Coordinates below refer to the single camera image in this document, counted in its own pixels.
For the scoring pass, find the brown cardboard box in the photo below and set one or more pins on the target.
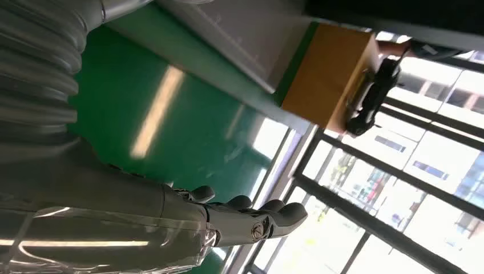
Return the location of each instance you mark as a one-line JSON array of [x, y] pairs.
[[329, 75]]

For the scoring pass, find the black remote controller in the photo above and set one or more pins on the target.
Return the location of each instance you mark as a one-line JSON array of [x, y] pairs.
[[372, 98]]

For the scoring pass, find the black window frame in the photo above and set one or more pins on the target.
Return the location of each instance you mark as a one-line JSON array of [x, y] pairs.
[[378, 227]]

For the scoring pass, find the dark grey scanner base plate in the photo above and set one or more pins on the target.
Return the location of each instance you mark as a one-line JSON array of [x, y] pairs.
[[242, 34]]

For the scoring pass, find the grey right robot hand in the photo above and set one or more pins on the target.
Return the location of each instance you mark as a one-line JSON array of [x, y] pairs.
[[113, 211]]

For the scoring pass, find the black scanner column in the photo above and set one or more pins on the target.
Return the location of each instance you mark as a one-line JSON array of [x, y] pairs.
[[397, 15]]

